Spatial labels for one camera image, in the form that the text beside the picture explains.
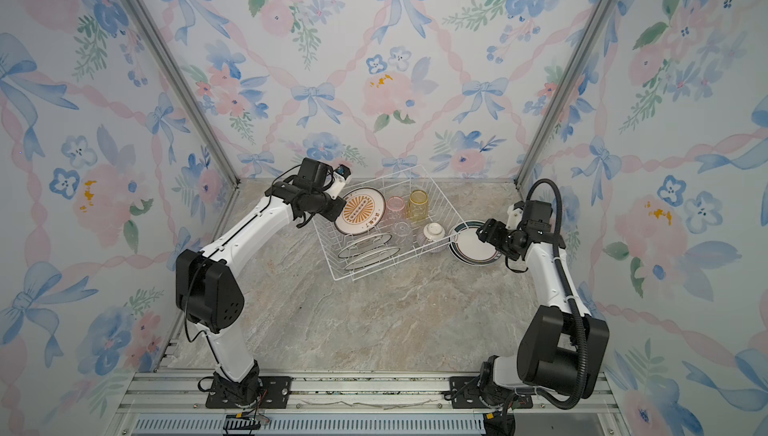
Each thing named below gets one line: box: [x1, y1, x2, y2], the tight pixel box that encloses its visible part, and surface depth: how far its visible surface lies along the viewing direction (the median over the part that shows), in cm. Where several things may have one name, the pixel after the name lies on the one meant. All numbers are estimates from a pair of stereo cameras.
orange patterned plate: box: [334, 188, 386, 236], surface depth 96 cm
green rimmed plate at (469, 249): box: [448, 220, 503, 266], surface depth 100 cm
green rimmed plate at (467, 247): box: [448, 220, 502, 266], surface depth 100 cm
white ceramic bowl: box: [423, 222, 446, 241], surface depth 99 cm
